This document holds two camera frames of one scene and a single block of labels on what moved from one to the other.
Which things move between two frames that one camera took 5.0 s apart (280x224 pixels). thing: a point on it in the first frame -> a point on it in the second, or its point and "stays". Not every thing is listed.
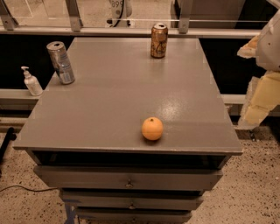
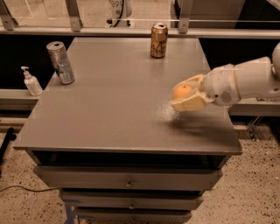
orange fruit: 152,129 -> 181,91
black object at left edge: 10,135 stays
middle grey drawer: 127,200 stays
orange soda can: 159,37 stays
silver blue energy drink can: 61,61 stays
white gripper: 269,48 -> 219,85
